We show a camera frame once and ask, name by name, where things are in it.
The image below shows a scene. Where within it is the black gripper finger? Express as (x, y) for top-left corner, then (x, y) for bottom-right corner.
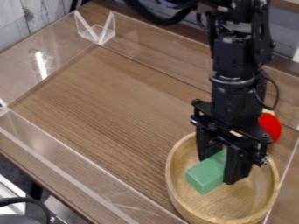
(223, 143), (258, 185)
(197, 125), (225, 161)

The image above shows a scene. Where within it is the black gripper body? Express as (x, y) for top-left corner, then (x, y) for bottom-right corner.
(191, 77), (274, 166)

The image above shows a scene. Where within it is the green foam block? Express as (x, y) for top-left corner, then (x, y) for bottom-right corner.
(186, 150), (227, 194)

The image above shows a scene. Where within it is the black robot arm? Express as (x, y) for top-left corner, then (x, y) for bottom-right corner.
(125, 0), (275, 185)

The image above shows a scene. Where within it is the wooden bowl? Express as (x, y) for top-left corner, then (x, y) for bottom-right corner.
(166, 133), (281, 224)

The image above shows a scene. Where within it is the red plush strawberry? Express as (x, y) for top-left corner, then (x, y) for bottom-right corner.
(258, 109), (283, 142)

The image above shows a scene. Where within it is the black metal device base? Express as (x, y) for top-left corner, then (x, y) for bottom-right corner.
(0, 196), (68, 224)

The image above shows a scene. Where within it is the clear acrylic tray wall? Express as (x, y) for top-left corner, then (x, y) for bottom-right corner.
(0, 99), (187, 224)

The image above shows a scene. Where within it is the clear acrylic corner bracket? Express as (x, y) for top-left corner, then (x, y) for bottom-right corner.
(74, 10), (117, 46)

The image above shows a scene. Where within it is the black cable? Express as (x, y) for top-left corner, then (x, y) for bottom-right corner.
(0, 197), (52, 224)

